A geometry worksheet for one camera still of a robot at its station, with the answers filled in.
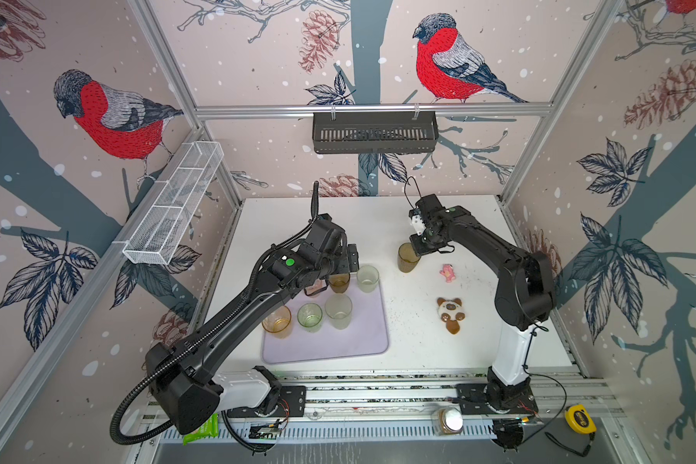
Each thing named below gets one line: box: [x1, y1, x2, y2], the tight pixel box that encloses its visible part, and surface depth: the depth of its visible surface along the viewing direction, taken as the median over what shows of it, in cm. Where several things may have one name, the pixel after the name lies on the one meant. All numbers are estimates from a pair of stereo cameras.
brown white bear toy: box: [436, 296, 465, 336], surface depth 88 cm
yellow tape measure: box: [564, 404, 598, 435], surface depth 70 cm
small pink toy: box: [438, 262, 457, 284], surface depth 99 cm
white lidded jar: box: [437, 406, 464, 435], surface depth 63 cm
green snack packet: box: [182, 412, 220, 446], surface depth 70 cm
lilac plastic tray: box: [261, 274, 389, 364], surface depth 87 cm
